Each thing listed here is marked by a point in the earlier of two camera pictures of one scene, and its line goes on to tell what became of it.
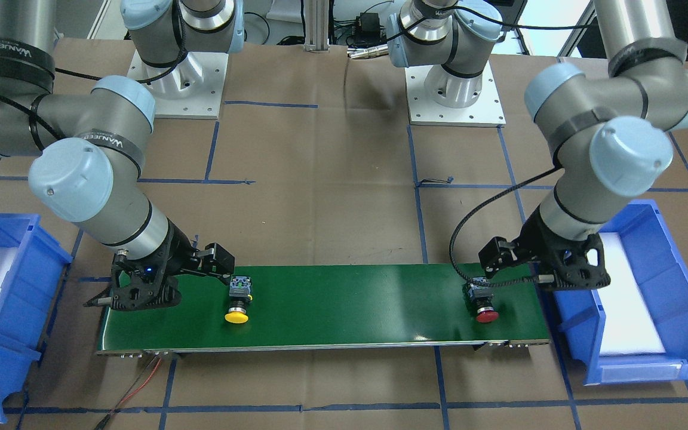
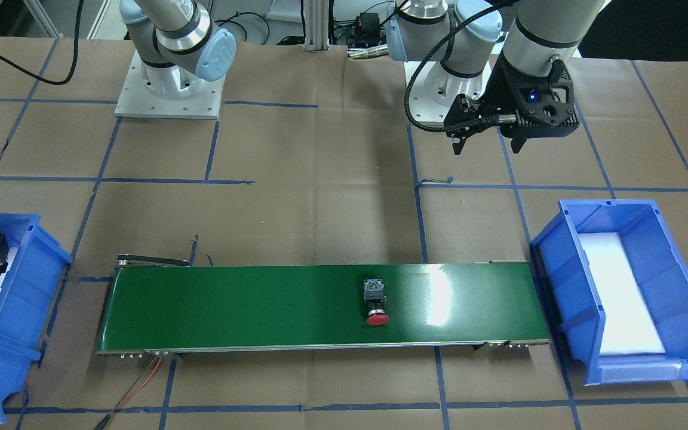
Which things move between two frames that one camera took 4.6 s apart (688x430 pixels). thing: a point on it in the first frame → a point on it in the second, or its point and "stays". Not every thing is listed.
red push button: [479, 300] → [373, 289]
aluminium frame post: [316, 26] stays
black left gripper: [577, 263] → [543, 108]
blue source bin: [672, 300] stays
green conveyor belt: [356, 307] stays
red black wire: [121, 400] stays
